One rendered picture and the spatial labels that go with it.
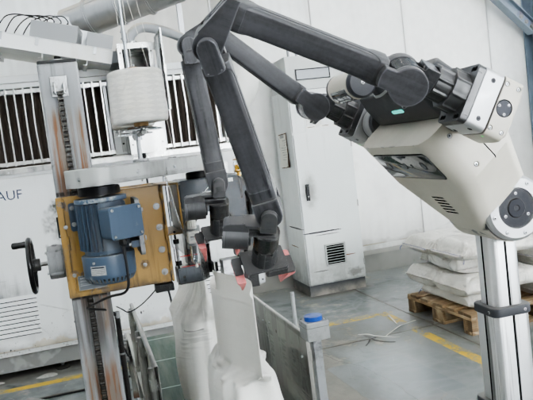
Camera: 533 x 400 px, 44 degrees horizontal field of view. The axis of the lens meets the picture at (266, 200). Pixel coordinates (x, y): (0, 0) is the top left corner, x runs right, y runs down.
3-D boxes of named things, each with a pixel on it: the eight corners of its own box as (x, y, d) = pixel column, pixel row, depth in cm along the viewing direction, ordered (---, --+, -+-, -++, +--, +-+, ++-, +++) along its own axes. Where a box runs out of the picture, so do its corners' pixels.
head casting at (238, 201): (262, 253, 216) (251, 164, 214) (189, 266, 210) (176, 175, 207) (239, 244, 245) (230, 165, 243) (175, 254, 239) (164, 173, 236)
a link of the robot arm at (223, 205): (230, 201, 182) (227, 191, 187) (205, 204, 181) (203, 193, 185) (231, 222, 186) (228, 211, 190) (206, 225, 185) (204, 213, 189)
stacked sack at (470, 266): (515, 269, 447) (513, 249, 446) (458, 278, 439) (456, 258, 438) (468, 255, 511) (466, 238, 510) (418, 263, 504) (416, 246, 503)
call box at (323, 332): (331, 337, 210) (328, 320, 210) (308, 343, 208) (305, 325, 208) (322, 332, 218) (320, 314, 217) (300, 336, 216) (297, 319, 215)
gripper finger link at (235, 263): (228, 278, 158) (230, 255, 151) (257, 272, 160) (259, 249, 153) (236, 301, 154) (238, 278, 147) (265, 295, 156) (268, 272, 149)
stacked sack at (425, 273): (510, 273, 487) (509, 255, 485) (435, 290, 465) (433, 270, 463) (474, 265, 526) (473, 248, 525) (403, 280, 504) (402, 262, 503)
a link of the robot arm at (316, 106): (203, 3, 170) (200, 7, 180) (174, 47, 171) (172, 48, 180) (335, 103, 181) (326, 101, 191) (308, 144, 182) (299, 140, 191)
